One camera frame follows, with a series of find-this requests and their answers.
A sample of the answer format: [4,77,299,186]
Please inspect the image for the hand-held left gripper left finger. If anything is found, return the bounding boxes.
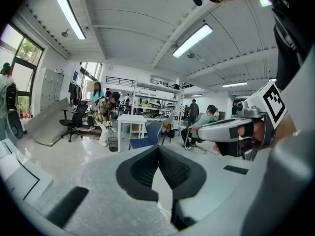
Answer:
[32,145,178,236]

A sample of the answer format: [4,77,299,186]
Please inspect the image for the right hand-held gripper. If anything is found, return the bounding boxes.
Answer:
[197,81,288,161]

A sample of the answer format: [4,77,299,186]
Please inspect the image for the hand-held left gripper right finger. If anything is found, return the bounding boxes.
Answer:
[158,145,258,231]

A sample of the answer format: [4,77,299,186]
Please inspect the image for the person's right forearm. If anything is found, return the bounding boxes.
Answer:
[270,114,298,148]

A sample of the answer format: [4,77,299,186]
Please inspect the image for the white table with black lines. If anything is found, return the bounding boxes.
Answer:
[0,138,54,201]

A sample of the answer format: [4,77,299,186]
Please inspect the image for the person's right hand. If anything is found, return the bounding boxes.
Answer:
[237,119,266,145]

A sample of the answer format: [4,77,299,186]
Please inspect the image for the orange chair with black legs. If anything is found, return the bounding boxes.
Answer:
[161,116,177,144]

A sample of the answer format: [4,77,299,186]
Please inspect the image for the black mesh wastebasket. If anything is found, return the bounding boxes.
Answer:
[107,136,119,153]

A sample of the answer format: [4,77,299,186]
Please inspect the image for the long ceiling light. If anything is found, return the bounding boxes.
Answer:
[56,0,87,40]
[221,81,249,88]
[171,23,214,59]

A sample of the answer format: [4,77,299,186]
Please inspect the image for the blue chair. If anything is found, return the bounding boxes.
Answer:
[128,120,163,151]

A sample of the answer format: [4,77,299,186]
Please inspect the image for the white storage rack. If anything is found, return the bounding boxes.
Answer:
[131,81,185,123]

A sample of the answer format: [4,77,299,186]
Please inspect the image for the black office chair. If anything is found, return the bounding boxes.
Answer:
[59,104,89,143]

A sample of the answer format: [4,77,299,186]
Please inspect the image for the white side table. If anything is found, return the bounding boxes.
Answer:
[116,114,148,153]

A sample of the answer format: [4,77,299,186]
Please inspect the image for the grey leaning panel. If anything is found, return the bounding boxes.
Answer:
[24,97,76,147]

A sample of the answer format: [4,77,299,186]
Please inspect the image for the person's black jacket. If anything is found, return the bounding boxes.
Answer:
[270,0,315,91]

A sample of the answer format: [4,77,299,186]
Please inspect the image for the clothes rack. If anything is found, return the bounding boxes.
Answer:
[68,81,84,106]

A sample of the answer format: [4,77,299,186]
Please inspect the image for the grey lockers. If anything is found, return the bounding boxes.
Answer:
[38,67,65,113]

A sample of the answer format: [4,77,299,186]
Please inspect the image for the narrow black-framed window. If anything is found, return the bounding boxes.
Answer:
[79,61,103,84]

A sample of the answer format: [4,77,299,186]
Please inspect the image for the large black-framed window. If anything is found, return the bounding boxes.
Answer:
[0,23,45,119]

